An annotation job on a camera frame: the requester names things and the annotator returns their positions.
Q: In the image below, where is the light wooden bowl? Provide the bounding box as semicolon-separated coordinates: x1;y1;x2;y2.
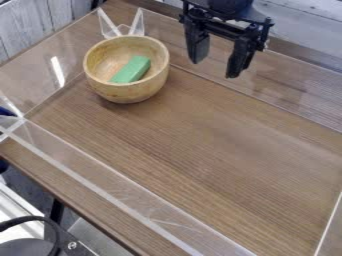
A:
83;36;170;104

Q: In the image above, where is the blue object at left edge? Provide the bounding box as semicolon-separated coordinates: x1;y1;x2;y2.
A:
0;106;19;175

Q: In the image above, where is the black table leg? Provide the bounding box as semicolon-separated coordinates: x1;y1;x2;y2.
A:
50;199;64;224

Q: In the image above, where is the green rectangular block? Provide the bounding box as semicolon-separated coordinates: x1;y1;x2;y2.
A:
110;56;151;83

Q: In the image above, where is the black metal bracket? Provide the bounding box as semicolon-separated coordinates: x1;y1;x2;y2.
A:
44;223;99;256

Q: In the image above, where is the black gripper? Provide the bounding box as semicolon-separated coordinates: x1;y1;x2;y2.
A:
179;0;275;78

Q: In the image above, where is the clear acrylic tray wall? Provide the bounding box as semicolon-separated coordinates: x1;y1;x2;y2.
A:
0;1;342;256

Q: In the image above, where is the black cable loop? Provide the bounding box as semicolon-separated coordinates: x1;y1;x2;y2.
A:
0;215;62;256

